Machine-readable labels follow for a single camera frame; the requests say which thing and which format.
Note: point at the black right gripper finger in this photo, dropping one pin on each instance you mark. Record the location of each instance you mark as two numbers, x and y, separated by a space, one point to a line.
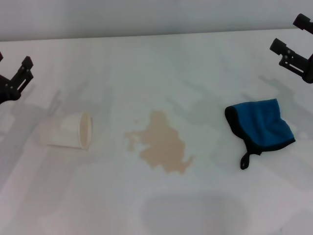
305 23
293 61

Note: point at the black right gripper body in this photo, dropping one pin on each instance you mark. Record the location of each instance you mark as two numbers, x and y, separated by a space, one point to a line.
310 71

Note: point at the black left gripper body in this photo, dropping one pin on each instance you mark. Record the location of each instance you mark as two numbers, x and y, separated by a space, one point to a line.
3 90

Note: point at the blue rag with black trim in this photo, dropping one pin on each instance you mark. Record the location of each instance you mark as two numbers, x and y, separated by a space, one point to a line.
259 122

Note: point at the white paper cup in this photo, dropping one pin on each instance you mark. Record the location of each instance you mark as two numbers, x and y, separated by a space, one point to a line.
66 132

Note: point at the brown water stain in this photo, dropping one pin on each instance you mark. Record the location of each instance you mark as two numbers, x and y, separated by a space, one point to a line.
161 144

